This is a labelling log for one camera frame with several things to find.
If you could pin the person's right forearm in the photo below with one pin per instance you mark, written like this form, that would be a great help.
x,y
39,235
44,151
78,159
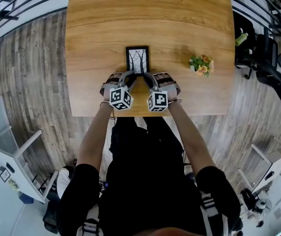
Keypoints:
x,y
187,136

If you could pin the small desk plant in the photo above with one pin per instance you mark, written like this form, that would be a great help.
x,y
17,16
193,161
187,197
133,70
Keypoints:
x,y
13,184

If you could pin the person's left forearm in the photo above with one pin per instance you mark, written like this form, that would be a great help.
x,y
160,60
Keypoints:
x,y
93,136

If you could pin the black picture frame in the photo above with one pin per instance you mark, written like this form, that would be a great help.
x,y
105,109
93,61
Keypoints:
x,y
137,60

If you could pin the green bottle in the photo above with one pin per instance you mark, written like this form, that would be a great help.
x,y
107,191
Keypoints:
x,y
241,39

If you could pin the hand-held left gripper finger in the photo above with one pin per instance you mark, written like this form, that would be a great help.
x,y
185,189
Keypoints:
x,y
121,79
131,82

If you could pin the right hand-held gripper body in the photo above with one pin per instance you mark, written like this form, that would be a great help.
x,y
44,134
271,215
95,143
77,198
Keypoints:
x,y
158,101

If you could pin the standing fan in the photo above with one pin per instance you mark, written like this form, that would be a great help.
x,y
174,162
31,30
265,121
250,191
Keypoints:
x,y
263,205

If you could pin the blue bin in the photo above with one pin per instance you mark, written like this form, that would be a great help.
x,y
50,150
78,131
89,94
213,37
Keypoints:
x,y
27,198

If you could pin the person's black clothing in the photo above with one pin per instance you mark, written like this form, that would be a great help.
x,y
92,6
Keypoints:
x,y
147,181

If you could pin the black metal railing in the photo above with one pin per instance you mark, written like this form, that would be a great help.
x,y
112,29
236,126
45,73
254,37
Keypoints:
x,y
265,11
7,15

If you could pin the person's right hand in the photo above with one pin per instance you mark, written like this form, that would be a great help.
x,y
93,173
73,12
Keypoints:
x,y
165,79

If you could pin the black office chair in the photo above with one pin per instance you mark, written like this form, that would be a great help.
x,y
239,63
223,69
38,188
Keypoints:
x,y
278,80
50,215
244,27

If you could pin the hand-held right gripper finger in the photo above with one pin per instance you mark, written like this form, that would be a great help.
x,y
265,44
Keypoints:
x,y
149,82
155,81

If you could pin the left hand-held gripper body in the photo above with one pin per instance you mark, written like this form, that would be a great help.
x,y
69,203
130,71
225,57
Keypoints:
x,y
120,98

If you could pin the potted orange flower plant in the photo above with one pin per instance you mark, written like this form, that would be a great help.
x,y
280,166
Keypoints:
x,y
201,65

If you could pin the person's left hand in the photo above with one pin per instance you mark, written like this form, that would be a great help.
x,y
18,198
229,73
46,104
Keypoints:
x,y
113,78

